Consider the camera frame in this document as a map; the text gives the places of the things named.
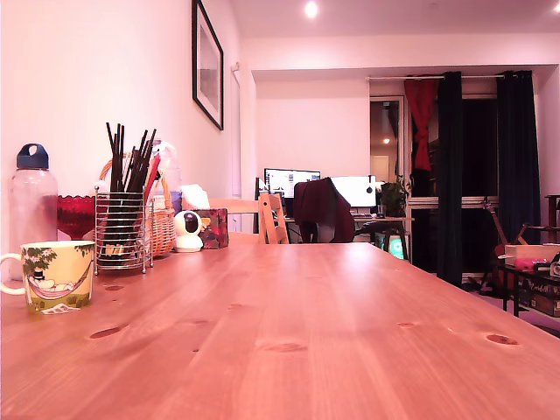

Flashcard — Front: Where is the wooden chair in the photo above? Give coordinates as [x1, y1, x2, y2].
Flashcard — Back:
[207, 192, 291, 246]

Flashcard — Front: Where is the computer monitor with windows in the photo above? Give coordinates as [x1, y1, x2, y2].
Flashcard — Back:
[263, 168, 322, 200]

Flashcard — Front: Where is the dark red jacket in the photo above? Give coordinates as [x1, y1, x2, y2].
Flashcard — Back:
[293, 177, 356, 244]

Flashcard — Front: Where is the grey office chair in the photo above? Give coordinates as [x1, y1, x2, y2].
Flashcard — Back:
[303, 219, 379, 245]

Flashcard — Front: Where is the floral tissue box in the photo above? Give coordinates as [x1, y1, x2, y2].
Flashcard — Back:
[194, 207, 230, 250]

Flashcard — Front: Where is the computer monitor white screen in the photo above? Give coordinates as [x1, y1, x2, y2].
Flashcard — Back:
[328, 175, 378, 208]

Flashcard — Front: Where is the white tissue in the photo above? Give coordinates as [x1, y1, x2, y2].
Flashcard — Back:
[180, 183, 212, 211]

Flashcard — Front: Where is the large clear water bottle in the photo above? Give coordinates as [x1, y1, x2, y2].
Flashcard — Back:
[150, 140, 184, 216]

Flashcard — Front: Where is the potted green plant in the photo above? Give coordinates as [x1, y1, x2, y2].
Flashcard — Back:
[380, 175, 413, 219]

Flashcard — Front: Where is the wicker basket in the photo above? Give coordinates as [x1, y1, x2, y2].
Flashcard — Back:
[99, 151, 178, 259]

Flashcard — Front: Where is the computer case with glowing fan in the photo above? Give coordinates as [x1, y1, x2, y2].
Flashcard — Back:
[375, 231, 410, 261]

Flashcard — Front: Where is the red utensil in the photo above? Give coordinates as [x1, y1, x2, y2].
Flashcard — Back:
[145, 153, 165, 206]

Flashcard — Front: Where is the black framed picture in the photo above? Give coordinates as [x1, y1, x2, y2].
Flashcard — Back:
[191, 0, 225, 132]

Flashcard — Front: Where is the narrow dark curtain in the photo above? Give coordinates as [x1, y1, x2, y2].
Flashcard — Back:
[437, 71, 465, 289]

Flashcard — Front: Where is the red glass goblet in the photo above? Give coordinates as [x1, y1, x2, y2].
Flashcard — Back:
[55, 194, 96, 242]

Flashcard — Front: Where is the acoustic guitar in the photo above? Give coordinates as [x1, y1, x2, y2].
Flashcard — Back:
[479, 196, 512, 289]

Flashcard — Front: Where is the yellow illustrated mug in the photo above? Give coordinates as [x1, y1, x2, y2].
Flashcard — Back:
[0, 240, 96, 315]

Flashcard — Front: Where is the curtain rod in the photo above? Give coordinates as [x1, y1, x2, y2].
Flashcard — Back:
[367, 74, 535, 82]

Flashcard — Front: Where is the wooden stand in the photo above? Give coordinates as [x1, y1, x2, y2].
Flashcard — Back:
[514, 222, 551, 246]

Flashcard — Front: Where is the wide dark curtain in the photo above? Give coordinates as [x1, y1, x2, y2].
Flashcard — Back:
[495, 70, 543, 245]

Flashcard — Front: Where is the clear bottle with blue cap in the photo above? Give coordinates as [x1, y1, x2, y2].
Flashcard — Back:
[8, 143, 60, 282]

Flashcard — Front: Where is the pale wooden box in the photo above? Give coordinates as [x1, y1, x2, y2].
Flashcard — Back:
[504, 244, 560, 265]

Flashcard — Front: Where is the pink object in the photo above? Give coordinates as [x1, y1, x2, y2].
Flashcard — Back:
[513, 257, 550, 272]

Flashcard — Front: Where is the black side table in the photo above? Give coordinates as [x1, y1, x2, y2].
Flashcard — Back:
[497, 261, 560, 318]

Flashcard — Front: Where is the dark wooden shelf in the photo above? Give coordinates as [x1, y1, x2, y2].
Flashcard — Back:
[543, 194, 560, 232]

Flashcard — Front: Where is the dark board game box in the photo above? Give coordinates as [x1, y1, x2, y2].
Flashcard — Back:
[519, 280, 560, 318]

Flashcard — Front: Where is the white wall pipe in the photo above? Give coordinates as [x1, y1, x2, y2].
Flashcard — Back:
[230, 61, 243, 199]

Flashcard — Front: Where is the small white round camera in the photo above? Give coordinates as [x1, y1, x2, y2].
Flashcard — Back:
[172, 209, 206, 254]

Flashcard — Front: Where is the chrome wire utensil rack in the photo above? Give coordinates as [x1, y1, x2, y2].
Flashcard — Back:
[93, 184, 155, 276]

